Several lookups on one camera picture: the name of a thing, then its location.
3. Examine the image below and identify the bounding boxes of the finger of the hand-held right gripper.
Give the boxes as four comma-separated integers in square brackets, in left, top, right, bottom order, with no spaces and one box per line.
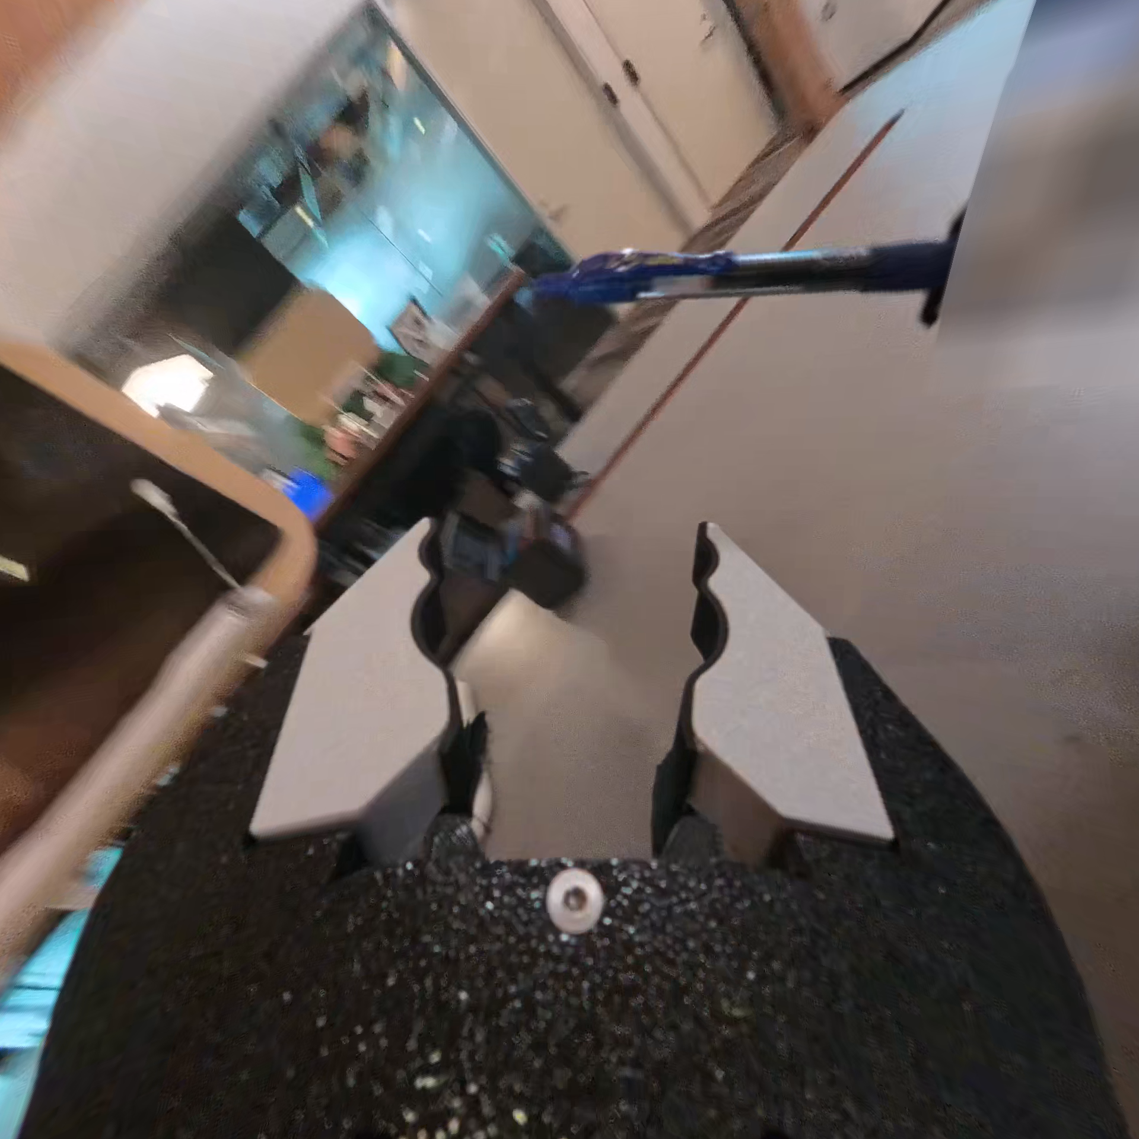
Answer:
[919,209,969,327]

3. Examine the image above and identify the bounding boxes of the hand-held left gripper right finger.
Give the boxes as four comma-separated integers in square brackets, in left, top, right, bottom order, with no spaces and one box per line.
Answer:
[653,521,895,865]

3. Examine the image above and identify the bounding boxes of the wooden post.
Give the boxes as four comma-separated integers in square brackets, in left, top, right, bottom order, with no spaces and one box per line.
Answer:
[729,0,843,135]

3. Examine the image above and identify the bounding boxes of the printed marker sign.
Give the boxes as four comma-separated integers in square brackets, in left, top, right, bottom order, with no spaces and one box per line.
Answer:
[390,296,440,354]

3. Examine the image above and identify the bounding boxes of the blue pen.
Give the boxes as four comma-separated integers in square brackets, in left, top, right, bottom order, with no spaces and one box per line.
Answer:
[524,238,959,309]

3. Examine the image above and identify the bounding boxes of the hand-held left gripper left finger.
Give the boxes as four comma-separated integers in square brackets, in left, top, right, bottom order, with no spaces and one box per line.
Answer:
[248,517,493,863]

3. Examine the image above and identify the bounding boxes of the cream door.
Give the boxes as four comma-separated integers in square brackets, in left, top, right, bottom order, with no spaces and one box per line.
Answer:
[390,0,688,251]
[541,0,787,207]

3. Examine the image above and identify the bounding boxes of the wood-framed mirror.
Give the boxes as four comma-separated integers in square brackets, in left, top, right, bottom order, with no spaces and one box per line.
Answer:
[0,340,318,858]

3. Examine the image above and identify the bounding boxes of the black device with screen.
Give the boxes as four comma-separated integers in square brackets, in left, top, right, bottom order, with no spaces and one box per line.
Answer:
[444,509,591,612]

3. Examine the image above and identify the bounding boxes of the small blue bin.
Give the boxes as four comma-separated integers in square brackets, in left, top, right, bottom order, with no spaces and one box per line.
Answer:
[287,470,338,523]

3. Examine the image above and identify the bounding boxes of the long wooden desk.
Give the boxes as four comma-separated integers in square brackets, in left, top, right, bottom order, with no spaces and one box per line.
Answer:
[314,269,529,536]

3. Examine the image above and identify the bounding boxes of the white mirror stand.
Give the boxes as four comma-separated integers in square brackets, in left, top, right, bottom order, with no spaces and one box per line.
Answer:
[0,478,279,980]

